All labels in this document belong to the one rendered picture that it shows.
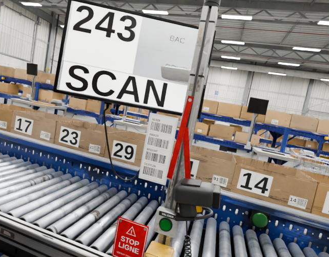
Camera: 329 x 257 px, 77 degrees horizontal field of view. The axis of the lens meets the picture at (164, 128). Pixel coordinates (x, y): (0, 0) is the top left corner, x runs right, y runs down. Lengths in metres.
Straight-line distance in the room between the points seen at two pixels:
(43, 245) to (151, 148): 0.54
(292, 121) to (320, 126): 0.60
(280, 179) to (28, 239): 1.13
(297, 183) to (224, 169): 0.35
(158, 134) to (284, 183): 0.82
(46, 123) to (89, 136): 0.35
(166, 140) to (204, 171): 0.65
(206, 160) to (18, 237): 0.89
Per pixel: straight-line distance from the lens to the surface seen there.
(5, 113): 1.94
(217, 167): 1.20
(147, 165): 0.62
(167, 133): 0.59
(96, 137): 1.41
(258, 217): 1.21
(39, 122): 1.69
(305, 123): 6.02
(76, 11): 0.80
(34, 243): 0.96
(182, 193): 0.55
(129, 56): 0.72
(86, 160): 1.40
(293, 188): 1.27
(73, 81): 0.73
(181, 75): 0.70
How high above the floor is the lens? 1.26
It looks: 5 degrees down
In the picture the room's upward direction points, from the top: 11 degrees clockwise
